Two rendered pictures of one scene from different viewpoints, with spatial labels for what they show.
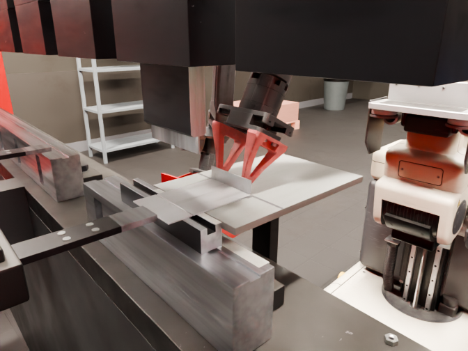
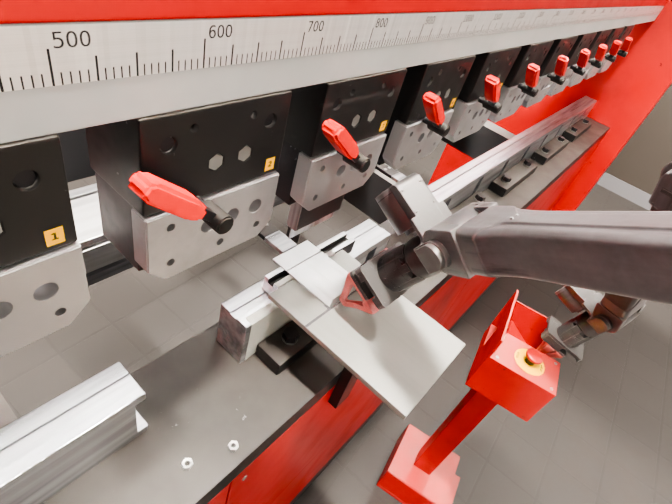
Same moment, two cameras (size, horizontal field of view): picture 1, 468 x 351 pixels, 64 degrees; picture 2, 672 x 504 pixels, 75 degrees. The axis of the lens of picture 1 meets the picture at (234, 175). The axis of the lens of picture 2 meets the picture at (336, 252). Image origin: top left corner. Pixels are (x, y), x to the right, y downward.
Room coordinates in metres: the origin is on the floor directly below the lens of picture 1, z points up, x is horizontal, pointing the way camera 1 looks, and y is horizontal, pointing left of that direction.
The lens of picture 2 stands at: (0.29, -0.45, 1.50)
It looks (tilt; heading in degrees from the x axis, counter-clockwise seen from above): 40 degrees down; 70
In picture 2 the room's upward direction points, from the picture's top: 19 degrees clockwise
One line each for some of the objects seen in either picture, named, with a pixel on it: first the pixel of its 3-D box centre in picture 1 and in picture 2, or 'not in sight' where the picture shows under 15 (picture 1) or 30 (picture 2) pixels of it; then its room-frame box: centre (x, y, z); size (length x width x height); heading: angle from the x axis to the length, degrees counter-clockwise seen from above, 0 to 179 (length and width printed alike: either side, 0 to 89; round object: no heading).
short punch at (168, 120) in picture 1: (172, 104); (318, 202); (0.43, 0.07, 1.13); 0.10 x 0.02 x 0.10; 41
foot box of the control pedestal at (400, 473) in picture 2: not in sight; (425, 475); (1.05, 0.06, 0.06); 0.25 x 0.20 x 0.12; 142
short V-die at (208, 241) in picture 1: (164, 210); (312, 262); (0.46, 0.09, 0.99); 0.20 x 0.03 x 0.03; 41
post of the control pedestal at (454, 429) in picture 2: not in sight; (458, 424); (1.03, 0.08, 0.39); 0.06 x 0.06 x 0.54; 52
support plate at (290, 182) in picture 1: (261, 183); (368, 321); (0.53, -0.04, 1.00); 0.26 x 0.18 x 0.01; 131
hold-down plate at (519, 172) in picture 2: not in sight; (514, 176); (1.23, 0.69, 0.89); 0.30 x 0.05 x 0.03; 41
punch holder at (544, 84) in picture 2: not in sight; (536, 65); (1.02, 0.58, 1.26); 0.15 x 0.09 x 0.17; 41
